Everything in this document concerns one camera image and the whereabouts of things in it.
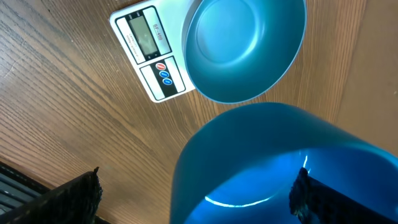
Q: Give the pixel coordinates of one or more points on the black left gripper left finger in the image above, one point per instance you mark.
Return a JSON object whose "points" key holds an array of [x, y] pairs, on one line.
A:
{"points": [[75, 202]]}

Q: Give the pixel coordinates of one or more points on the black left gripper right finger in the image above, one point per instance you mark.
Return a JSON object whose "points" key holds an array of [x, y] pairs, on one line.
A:
{"points": [[313, 202]]}

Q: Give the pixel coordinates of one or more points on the blue plastic measuring scoop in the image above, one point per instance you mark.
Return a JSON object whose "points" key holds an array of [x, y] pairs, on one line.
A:
{"points": [[240, 167]]}

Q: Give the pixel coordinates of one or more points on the teal blue bowl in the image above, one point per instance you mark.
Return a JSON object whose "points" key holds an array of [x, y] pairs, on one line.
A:
{"points": [[236, 50]]}

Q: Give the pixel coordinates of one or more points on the white digital kitchen scale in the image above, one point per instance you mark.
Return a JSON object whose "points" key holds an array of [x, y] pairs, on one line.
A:
{"points": [[153, 34]]}

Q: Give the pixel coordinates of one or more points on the black rail at table edge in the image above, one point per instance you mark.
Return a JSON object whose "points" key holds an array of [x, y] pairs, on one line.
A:
{"points": [[18, 189]]}

